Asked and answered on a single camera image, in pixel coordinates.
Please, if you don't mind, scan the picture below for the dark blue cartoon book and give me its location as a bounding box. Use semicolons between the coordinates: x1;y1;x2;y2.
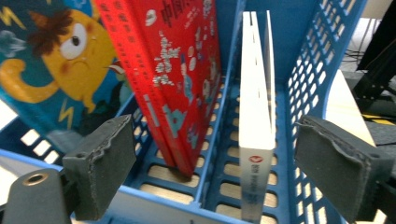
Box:
0;0;135;147

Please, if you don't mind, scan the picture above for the white green-leaf picture book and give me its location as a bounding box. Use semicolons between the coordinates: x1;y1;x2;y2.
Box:
237;10;278;224

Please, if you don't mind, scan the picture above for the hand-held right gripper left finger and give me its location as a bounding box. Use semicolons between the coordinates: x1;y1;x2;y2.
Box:
62;114;137;222

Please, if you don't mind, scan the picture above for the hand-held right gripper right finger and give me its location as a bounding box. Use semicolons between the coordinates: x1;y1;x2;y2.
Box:
293;114;396;224

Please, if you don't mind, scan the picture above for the blue plastic file rack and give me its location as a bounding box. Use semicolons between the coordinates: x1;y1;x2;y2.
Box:
0;0;369;224

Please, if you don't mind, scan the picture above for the red picture book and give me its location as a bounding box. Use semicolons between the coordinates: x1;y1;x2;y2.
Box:
124;0;224;179
92;0;179;170

